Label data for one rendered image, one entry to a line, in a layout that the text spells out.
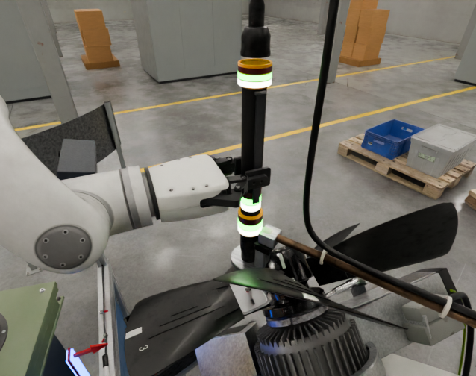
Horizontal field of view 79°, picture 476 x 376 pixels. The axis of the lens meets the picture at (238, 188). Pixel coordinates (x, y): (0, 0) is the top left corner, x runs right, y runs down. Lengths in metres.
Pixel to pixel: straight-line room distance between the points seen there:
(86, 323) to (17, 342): 1.25
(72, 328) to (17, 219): 1.93
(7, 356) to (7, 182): 0.69
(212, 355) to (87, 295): 1.64
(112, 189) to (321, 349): 0.47
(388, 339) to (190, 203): 0.57
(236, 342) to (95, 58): 8.17
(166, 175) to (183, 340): 0.34
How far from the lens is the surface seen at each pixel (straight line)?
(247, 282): 0.36
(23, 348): 0.96
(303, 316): 0.65
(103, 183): 0.39
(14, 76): 6.53
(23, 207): 0.31
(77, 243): 0.32
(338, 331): 0.66
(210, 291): 0.67
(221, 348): 0.78
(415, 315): 0.78
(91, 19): 8.46
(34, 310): 1.01
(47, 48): 4.68
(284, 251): 0.64
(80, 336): 2.17
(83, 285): 2.41
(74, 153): 1.17
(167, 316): 0.66
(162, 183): 0.39
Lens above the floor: 1.73
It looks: 35 degrees down
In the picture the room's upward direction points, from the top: straight up
